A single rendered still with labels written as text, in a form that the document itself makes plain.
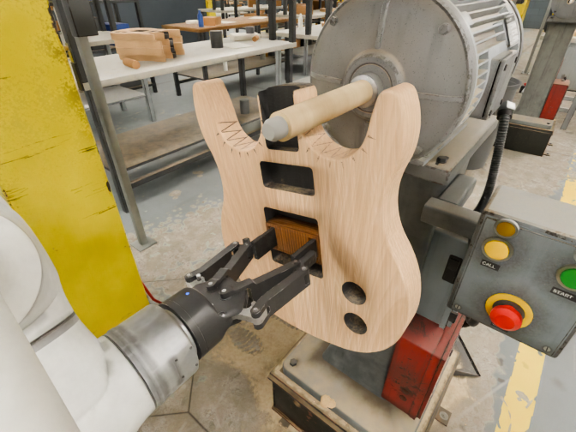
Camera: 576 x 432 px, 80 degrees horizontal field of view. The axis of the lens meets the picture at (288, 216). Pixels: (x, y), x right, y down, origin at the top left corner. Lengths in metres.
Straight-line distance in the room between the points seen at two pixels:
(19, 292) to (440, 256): 0.76
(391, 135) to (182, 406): 1.40
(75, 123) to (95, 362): 0.94
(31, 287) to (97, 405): 0.11
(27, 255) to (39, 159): 0.90
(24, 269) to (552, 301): 0.59
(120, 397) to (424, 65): 0.50
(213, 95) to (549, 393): 1.72
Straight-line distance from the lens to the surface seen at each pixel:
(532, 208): 0.58
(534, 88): 4.08
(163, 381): 0.37
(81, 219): 1.31
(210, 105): 0.54
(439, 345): 1.00
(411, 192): 0.76
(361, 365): 1.21
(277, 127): 0.36
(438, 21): 0.52
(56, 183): 1.24
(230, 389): 1.59
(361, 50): 0.55
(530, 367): 1.93
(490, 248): 0.56
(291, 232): 0.50
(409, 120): 0.37
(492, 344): 1.93
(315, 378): 1.26
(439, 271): 0.88
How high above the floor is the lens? 1.38
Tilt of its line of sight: 34 degrees down
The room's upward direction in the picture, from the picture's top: straight up
